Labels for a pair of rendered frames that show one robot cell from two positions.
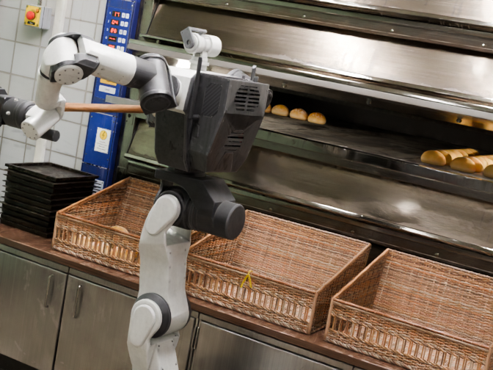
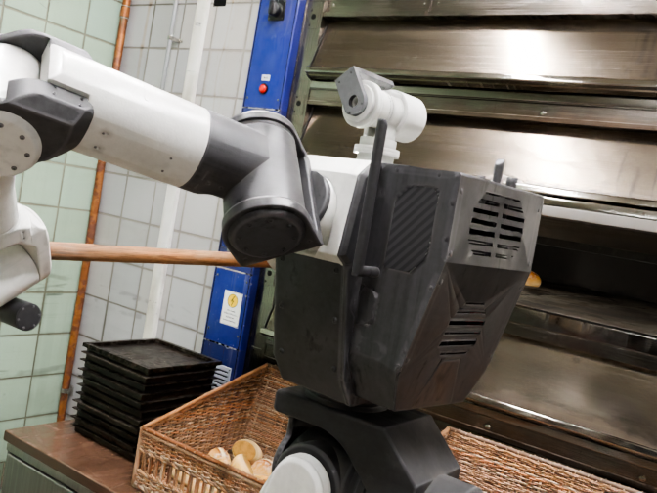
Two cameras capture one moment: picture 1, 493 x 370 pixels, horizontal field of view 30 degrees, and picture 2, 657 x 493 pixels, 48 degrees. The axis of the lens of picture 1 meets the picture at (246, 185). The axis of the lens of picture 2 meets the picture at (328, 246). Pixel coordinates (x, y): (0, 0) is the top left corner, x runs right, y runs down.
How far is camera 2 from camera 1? 187 cm
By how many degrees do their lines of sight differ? 9
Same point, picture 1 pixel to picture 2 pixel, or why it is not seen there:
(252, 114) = (507, 266)
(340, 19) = (608, 112)
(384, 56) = not seen: outside the picture
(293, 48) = (524, 165)
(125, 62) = (178, 117)
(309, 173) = (556, 371)
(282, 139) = not seen: hidden behind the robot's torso
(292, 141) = (525, 315)
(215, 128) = (419, 302)
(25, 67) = (138, 209)
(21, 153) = (129, 323)
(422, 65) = not seen: outside the picture
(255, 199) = (461, 408)
